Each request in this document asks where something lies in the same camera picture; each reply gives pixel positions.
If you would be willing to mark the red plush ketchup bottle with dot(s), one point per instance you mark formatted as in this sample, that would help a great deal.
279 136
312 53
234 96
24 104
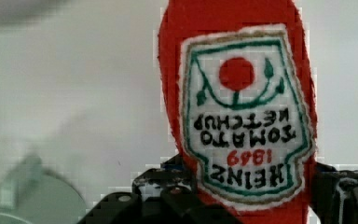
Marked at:
240 101

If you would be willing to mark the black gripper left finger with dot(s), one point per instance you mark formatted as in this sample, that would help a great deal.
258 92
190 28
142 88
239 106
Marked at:
163 195

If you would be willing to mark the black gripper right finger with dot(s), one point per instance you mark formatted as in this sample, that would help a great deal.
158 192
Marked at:
334 195

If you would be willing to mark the green pot with handle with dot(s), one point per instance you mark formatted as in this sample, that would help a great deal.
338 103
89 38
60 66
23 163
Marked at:
31 195

